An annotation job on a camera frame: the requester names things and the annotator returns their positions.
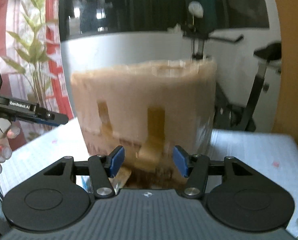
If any gold snack pack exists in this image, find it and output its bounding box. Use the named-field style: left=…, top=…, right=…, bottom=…
left=109, top=167, right=131, bottom=195

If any left hand gloved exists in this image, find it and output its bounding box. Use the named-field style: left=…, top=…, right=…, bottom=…
left=0, top=119, right=21, bottom=174

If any black exercise bike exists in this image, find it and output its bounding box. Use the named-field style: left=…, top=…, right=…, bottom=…
left=186, top=20, right=282, bottom=132

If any green bamboo plant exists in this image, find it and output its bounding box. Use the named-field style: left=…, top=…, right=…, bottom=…
left=2, top=0, right=59, bottom=112

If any red white curtain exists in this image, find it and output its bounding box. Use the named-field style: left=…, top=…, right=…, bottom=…
left=0, top=0, right=75, bottom=181

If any cardboard box with plastic liner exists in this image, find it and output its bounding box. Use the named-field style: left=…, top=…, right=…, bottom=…
left=71, top=59, right=217, bottom=189

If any dark window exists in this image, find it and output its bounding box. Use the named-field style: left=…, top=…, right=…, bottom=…
left=59, top=0, right=270, bottom=41

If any wooden door panel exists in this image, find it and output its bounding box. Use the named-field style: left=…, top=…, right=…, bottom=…
left=272, top=0, right=298, bottom=145

